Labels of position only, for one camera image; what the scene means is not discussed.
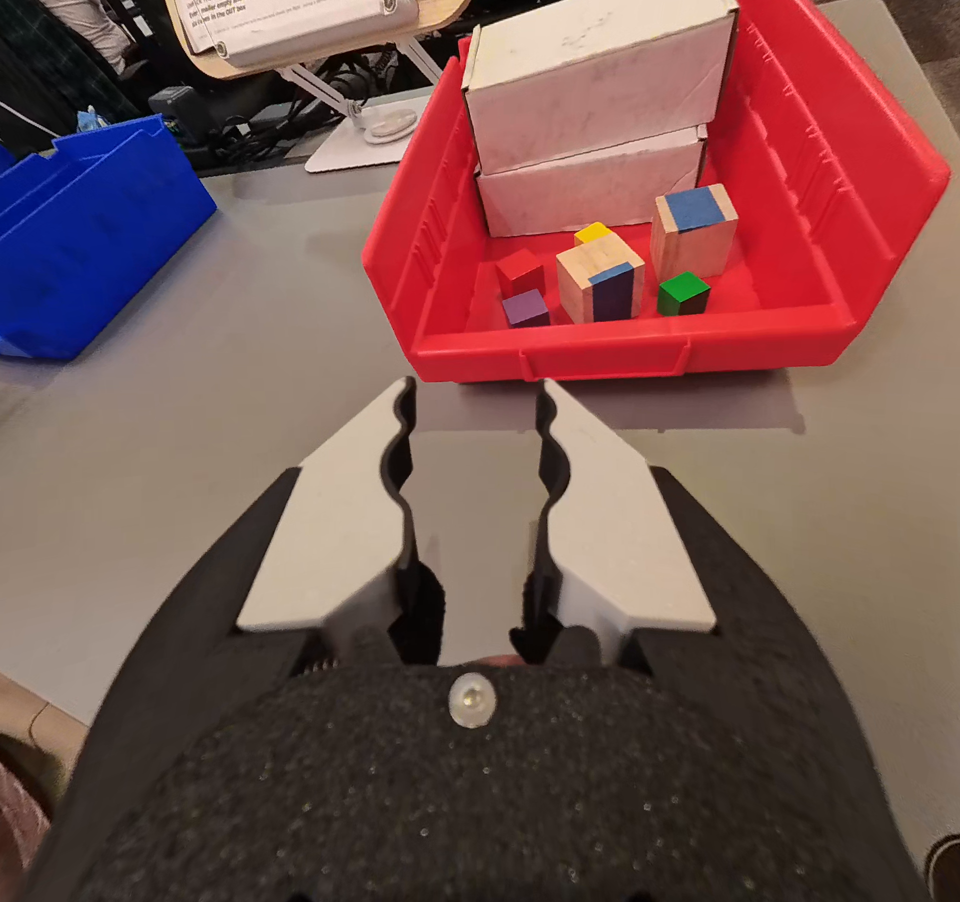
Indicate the red wooden cube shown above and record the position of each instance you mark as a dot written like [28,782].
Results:
[521,272]

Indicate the yellow wooden cube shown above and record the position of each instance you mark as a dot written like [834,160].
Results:
[594,233]

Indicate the blue plastic bin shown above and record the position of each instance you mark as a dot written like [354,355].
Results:
[97,257]

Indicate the grey desk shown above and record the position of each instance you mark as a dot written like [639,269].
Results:
[225,430]

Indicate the green wooden cube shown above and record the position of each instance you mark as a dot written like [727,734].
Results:
[679,295]

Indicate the purple wooden cube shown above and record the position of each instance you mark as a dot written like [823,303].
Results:
[526,310]

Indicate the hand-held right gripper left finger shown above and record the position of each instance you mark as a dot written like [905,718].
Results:
[330,542]

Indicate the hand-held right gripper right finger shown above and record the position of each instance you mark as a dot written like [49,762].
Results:
[622,542]

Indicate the wooden block with blue tape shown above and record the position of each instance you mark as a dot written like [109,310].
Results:
[686,250]
[577,280]

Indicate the red plastic bin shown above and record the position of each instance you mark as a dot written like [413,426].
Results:
[787,167]

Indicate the white cardboard mailer box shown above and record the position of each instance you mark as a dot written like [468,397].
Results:
[592,47]
[585,190]

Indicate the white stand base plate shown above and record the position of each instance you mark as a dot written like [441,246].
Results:
[352,149]

